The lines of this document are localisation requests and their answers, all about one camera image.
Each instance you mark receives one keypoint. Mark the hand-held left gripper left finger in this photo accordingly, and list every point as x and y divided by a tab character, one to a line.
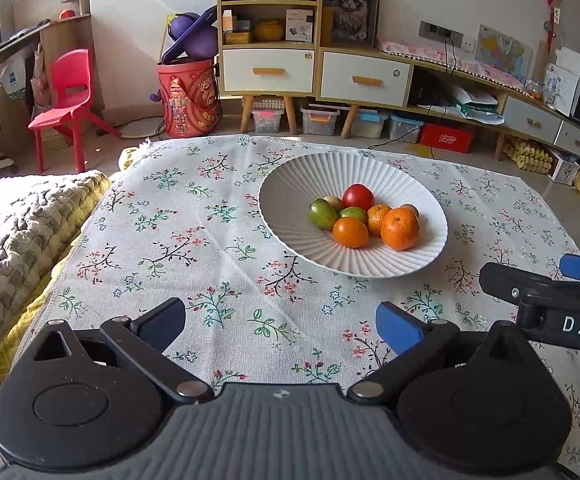
162	322

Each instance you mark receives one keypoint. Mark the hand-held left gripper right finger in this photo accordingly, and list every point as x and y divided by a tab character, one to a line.
397	326

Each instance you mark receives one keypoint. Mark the large orange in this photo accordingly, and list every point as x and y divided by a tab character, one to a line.
401	230

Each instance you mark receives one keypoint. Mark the smooth orange tomato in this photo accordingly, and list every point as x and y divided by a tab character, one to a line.
350	233

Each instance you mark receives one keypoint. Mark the small tangerine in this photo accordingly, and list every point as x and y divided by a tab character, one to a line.
377	219

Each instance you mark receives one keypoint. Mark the beige round longan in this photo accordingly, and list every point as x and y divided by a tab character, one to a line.
411	209
335	202

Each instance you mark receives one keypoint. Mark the green mango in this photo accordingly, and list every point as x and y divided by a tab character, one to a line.
322	215
354	214

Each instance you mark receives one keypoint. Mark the red tomato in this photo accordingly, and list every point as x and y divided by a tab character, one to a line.
358	197

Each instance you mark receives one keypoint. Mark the white ribbed plate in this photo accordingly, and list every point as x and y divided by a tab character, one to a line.
295	235

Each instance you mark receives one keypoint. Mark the floral tablecloth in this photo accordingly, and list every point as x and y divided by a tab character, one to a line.
194	260

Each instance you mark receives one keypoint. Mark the low wooden cabinet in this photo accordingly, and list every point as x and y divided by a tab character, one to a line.
530	120

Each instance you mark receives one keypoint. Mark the beige quilted blanket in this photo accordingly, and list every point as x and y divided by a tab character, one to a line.
19	240

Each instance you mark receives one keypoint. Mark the red flat box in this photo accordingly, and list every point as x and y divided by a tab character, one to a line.
445	138

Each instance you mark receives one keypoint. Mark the clear storage box blue lid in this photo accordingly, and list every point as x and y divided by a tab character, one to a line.
406	129
370	125

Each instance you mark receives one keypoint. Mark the clear storage box orange clips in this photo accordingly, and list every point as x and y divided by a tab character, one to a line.
320	122

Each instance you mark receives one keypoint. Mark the red printed bucket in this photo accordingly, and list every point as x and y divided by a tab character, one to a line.
187	100

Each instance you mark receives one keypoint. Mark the red plastic chair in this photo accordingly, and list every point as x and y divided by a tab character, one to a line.
69	95

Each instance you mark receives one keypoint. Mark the white drawer with round sticker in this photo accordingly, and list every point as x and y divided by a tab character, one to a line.
268	71
365	80

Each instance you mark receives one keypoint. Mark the pink lace cloth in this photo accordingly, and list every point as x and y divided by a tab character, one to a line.
420	55

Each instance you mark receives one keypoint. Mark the purple toy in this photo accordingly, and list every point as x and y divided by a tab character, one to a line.
194	35

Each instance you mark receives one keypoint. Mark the yellow ceramic jar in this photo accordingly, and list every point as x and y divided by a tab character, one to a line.
269	31

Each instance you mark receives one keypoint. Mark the white printed box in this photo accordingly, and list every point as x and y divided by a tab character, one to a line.
299	25

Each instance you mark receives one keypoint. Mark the wooden desk with shelves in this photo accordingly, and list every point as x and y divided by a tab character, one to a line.
24	35

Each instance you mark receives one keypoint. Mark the framed cat picture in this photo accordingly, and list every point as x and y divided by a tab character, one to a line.
351	7

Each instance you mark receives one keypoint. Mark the wooden shelf cabinet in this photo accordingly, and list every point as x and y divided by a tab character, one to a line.
270	5

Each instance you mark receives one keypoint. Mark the wall socket panel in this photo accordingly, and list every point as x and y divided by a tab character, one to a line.
440	35

